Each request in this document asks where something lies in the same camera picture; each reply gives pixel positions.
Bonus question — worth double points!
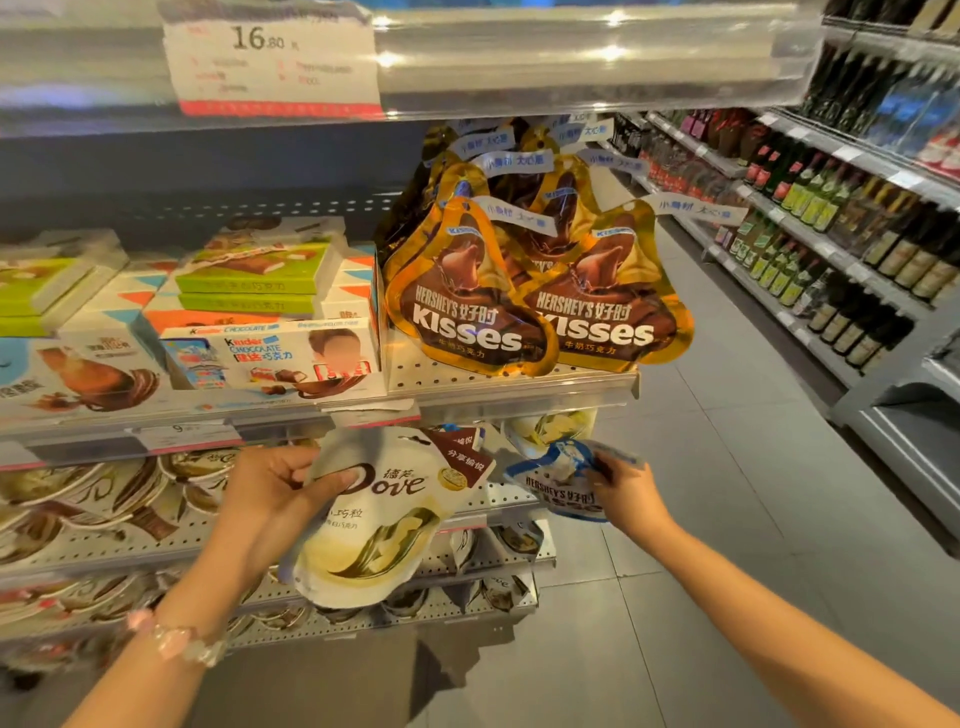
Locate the person's right hand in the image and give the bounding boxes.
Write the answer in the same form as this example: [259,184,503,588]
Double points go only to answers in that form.
[587,453,677,554]

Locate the person's left hand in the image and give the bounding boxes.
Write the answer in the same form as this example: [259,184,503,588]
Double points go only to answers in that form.
[196,445,361,585]

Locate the blue white drop-shaped pouch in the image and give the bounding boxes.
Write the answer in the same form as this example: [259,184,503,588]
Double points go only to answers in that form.
[503,438,647,525]

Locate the white cream chocolate pouch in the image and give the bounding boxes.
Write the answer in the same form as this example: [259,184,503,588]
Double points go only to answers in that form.
[278,425,497,611]

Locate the person's right forearm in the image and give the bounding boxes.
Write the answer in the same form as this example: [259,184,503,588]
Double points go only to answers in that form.
[645,516,960,728]

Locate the person's left forearm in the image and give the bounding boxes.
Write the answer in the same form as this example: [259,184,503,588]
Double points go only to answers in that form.
[63,555,260,728]

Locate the yellow white drop-shaped pouch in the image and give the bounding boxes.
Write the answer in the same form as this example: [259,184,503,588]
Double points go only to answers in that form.
[501,409,599,460]

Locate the grey perforated store shelf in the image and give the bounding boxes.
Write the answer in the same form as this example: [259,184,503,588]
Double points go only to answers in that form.
[0,328,642,472]

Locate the white chocolate box with face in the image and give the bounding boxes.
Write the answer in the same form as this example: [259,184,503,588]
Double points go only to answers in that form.
[159,318,388,404]

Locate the small white shelf label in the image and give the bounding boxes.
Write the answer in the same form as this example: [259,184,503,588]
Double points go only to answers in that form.
[133,420,246,456]

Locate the grey perforated lower shelves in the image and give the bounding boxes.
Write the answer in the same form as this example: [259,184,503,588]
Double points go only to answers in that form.
[0,480,558,676]

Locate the white box with coloured triangles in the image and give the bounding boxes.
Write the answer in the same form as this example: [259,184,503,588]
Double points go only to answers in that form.
[321,246,381,331]
[58,268,180,355]

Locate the white orange-edged box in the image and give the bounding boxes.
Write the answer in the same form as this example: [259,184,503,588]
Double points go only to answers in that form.
[141,306,303,336]

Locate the thin green chocolate box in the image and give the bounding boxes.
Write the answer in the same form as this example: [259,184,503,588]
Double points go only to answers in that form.
[177,291,317,317]

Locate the row of gold drop-shaped pouches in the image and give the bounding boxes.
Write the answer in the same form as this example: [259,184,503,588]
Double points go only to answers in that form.
[374,116,696,378]

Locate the thick green chocolate box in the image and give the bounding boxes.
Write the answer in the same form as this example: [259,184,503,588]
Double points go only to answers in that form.
[174,240,333,296]

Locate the row of white brown pouches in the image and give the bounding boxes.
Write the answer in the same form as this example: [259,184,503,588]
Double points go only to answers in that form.
[0,448,243,565]

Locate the row of green glass bottles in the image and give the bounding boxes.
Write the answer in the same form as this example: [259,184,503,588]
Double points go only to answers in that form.
[721,159,858,310]

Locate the white box with brown swirl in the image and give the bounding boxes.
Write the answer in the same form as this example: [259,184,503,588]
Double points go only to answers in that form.
[0,336,175,434]

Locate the grey bottle shelving unit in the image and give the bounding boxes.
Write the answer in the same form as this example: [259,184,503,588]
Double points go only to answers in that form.
[613,15,960,541]

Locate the group of white paper tags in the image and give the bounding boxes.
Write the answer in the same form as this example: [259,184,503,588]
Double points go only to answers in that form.
[445,112,751,235]

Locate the row of small red bottles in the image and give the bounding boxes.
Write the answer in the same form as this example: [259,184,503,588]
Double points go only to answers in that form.
[643,108,828,205]

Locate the green white-edged chocolate box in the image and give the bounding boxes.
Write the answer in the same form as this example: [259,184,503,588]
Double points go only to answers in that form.
[0,257,96,339]

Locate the row of gold-label dark bottles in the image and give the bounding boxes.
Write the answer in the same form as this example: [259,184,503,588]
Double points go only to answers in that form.
[793,178,960,374]

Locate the white red-edged price tag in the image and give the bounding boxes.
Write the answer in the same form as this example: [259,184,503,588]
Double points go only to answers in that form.
[160,13,386,120]

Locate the row of tall dark bottles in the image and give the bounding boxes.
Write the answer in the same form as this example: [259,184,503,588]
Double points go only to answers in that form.
[798,43,960,181]

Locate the pink bead bracelet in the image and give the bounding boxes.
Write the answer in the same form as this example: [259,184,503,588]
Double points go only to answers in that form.
[125,608,227,669]

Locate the clear plastic shelf rail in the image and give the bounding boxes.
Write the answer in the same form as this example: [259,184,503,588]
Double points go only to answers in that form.
[0,0,828,138]

